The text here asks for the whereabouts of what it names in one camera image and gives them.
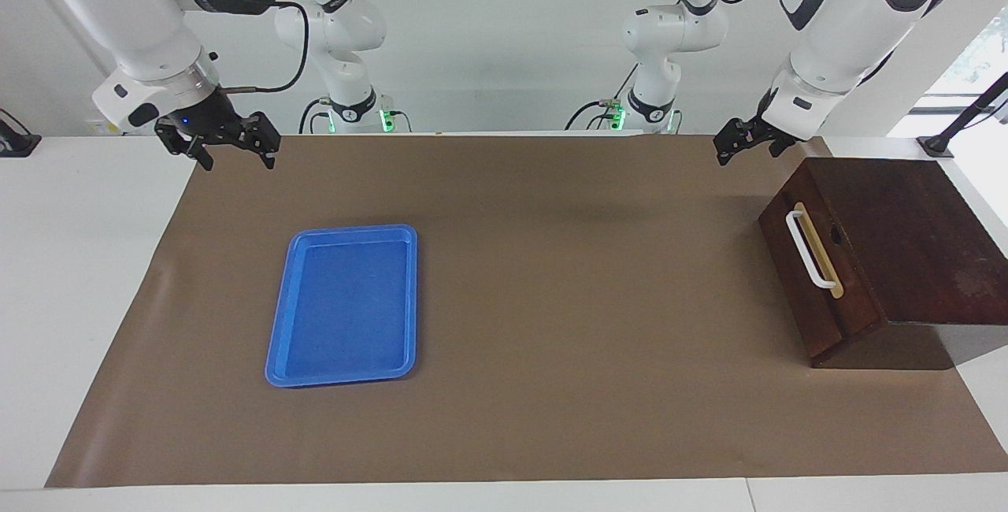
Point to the dark wooden cabinet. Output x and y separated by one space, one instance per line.
921 244

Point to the brown table mat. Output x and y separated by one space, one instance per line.
551 299

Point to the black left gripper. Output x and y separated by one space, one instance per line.
776 130

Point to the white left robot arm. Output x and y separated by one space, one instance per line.
850 24

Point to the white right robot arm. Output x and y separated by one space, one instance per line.
142 16

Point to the black clamp mount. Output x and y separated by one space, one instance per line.
16 142

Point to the blue plastic tray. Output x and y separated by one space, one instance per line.
346 307

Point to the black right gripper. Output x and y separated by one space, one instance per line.
205 122

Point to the black stand with pole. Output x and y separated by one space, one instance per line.
961 118

